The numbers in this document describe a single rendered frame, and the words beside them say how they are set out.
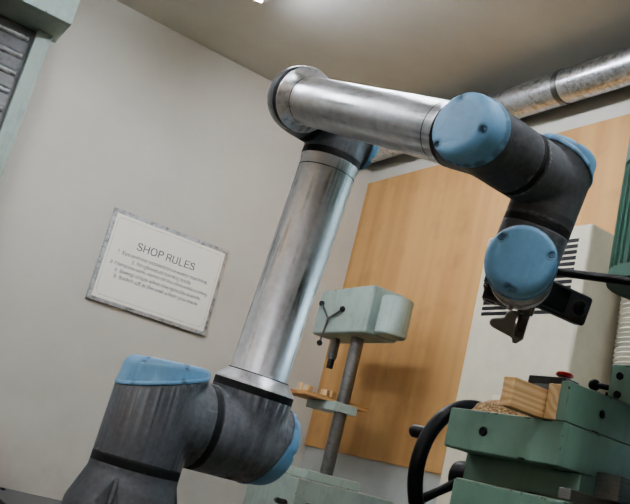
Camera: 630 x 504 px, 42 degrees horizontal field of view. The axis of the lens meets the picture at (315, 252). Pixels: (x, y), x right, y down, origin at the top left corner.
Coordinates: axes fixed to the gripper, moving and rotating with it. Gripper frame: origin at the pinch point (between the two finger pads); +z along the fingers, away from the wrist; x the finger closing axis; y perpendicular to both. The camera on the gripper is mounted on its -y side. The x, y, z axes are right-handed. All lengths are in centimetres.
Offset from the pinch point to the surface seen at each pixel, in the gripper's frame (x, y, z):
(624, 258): -10.8, -11.4, -4.2
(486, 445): 24.3, -0.9, -18.4
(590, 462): 21.2, -14.7, -20.8
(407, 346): 9, 56, 253
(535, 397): 15.4, -5.1, -24.9
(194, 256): 4, 171, 237
